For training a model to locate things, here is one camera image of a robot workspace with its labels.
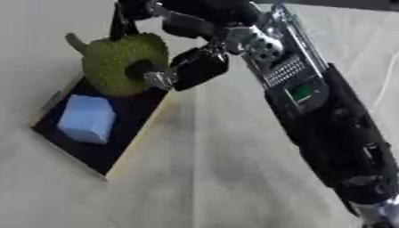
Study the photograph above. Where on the light blue block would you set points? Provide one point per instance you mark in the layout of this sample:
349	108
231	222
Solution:
87	118

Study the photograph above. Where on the green spiky toy fruit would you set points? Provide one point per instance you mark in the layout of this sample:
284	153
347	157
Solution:
111	66

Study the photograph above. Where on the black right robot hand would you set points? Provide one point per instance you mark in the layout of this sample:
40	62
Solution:
200	67

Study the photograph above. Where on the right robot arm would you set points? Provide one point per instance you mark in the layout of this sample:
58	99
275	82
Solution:
322	112

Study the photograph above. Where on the cardboard box with black inside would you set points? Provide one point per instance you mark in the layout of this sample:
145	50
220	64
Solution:
91	148

